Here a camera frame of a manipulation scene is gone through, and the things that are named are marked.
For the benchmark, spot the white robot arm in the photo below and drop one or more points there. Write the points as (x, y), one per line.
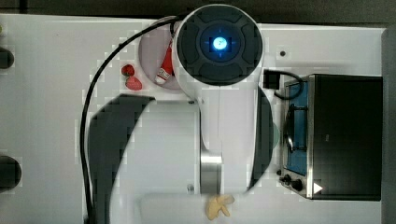
(213, 136)

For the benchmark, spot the red ketchup bottle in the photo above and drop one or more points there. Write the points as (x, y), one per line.
(166, 69)

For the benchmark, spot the halved red strawberry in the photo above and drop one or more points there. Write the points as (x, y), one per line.
(134, 84)

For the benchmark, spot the green mug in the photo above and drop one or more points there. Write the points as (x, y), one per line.
(276, 135)

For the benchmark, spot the grey round plate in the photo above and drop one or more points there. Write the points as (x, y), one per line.
(151, 53)

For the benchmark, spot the whole red strawberry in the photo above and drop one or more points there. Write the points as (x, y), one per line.
(127, 70)

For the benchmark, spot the peeled banana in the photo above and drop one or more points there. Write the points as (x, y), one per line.
(217, 204)

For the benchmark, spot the black toaster oven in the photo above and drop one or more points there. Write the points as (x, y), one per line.
(332, 137)

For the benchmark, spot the black camera box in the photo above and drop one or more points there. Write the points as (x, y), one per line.
(271, 79)

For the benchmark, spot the black cylinder post lower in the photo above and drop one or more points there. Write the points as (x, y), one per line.
(10, 173)

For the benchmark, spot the black cylinder post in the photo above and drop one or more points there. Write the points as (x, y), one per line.
(10, 173)
(6, 58)

